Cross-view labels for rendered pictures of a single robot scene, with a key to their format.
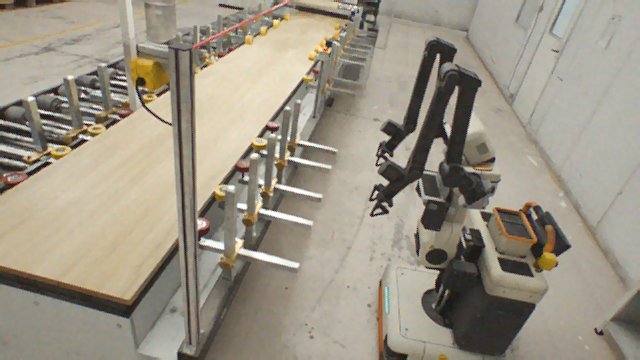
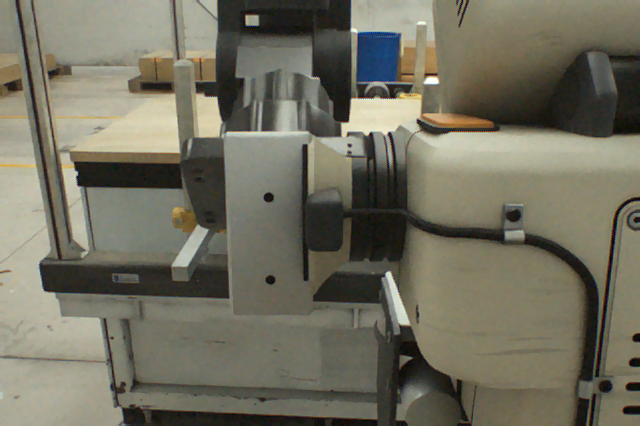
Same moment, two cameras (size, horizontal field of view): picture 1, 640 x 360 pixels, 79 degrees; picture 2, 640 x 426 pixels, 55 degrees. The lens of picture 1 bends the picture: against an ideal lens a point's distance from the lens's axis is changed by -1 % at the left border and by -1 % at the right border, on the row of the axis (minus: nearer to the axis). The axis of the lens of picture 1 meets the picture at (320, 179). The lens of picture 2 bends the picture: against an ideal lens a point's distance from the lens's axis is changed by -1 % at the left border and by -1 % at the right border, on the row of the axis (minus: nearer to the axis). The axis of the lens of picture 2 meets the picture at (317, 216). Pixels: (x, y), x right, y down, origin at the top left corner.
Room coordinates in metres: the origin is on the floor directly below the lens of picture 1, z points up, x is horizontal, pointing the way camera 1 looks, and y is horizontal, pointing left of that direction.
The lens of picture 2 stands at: (1.33, -0.98, 1.31)
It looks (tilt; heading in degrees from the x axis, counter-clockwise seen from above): 22 degrees down; 88
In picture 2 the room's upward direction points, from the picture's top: straight up
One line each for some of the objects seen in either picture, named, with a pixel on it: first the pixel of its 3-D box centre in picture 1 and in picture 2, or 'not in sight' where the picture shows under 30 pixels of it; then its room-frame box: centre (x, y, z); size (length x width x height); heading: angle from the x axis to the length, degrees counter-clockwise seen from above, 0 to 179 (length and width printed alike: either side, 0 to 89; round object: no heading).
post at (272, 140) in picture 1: (268, 178); (424, 191); (1.60, 0.25, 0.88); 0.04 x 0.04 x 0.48; 85
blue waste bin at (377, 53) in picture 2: not in sight; (376, 65); (2.18, 5.84, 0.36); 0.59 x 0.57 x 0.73; 85
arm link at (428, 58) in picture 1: (419, 88); not in sight; (1.76, -0.37, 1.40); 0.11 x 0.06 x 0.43; 179
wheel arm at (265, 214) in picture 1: (265, 214); not in sight; (1.38, 0.22, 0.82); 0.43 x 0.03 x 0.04; 85
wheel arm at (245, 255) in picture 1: (245, 255); (207, 228); (1.13, 0.24, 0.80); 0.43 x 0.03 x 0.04; 85
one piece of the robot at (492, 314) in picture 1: (482, 272); not in sight; (1.53, -0.91, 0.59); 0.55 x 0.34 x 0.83; 179
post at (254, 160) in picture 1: (251, 202); not in sight; (1.35, 0.27, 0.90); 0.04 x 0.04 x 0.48; 85
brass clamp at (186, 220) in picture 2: (231, 254); (205, 218); (1.12, 0.29, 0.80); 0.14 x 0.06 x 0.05; 175
